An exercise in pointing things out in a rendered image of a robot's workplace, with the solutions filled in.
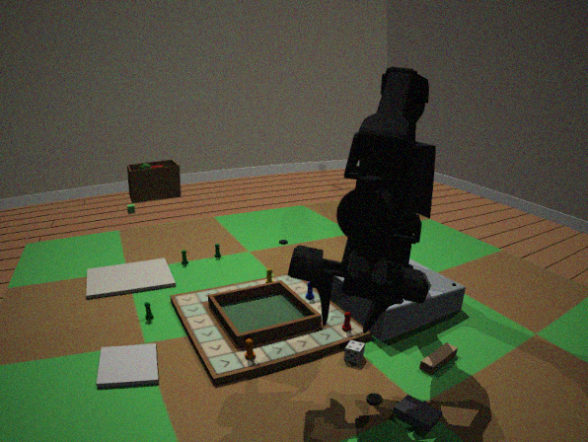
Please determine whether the orange game pawn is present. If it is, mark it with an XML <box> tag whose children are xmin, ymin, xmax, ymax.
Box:
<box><xmin>245</xmin><ymin>338</ymin><xmax>256</xmax><ymax>360</ymax></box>

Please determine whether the red game pawn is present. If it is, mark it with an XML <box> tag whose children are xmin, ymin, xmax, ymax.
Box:
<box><xmin>342</xmin><ymin>312</ymin><xmax>351</xmax><ymax>331</ymax></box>

